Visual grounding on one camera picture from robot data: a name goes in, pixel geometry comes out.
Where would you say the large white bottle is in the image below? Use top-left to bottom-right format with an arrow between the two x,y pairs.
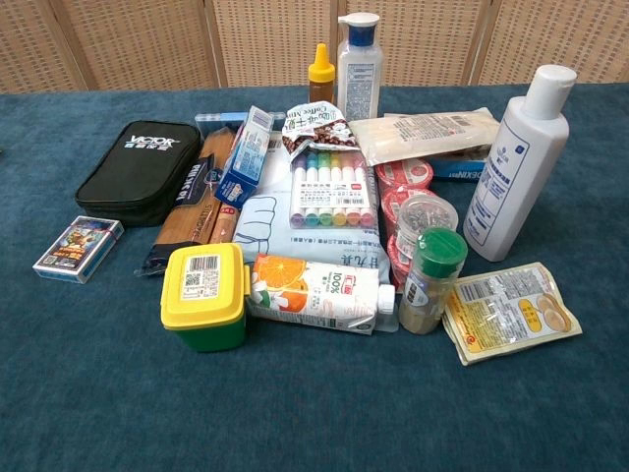
462,63 -> 579,263

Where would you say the honey bottle with yellow cap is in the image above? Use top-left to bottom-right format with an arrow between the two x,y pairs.
308,42 -> 337,105

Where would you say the clear bottle with blue-white cap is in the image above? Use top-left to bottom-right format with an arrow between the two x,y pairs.
336,12 -> 384,122

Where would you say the pastel highlighter pen set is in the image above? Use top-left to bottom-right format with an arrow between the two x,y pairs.
287,149 -> 377,231

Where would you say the orange juice carton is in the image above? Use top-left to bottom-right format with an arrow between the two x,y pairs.
245,253 -> 397,336

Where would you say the red-lidded yogurt cup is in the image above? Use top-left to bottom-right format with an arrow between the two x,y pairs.
386,233 -> 420,292
381,189 -> 433,233
375,157 -> 434,192

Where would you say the thin orange pasta pack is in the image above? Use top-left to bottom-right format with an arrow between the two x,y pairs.
208,201 -> 242,246

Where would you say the blue toothpaste box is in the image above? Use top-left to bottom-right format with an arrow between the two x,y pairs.
213,104 -> 274,211

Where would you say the coffee mix bag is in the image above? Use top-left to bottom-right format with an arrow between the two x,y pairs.
280,100 -> 359,161

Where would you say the clear jar of pins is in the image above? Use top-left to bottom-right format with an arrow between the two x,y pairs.
395,193 -> 459,257

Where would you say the spaghetti pack with blue label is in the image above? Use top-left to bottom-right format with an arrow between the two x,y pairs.
133,126 -> 238,277

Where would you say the green container with yellow lid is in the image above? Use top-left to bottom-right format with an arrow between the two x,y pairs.
159,242 -> 252,353

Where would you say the spice jar with green cap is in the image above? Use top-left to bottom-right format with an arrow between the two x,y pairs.
397,226 -> 469,336

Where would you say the vacuum pack with barcode label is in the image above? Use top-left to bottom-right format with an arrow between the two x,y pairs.
347,111 -> 501,167

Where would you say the blue cardboard box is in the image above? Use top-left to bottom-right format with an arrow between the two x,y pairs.
431,156 -> 490,184

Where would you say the flat white plastic pack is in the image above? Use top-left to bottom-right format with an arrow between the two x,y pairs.
382,108 -> 492,124

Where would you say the blue table cloth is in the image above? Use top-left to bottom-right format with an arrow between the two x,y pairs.
0,83 -> 629,472

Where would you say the black Victor zip pouch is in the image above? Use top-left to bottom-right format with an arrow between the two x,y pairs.
74,119 -> 202,228

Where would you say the yellow sauce packet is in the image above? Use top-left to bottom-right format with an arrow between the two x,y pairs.
441,262 -> 585,367

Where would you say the playing card box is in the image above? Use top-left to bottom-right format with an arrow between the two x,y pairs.
31,214 -> 124,285

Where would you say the rattan folding screen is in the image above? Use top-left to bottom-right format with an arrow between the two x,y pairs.
0,0 -> 629,94

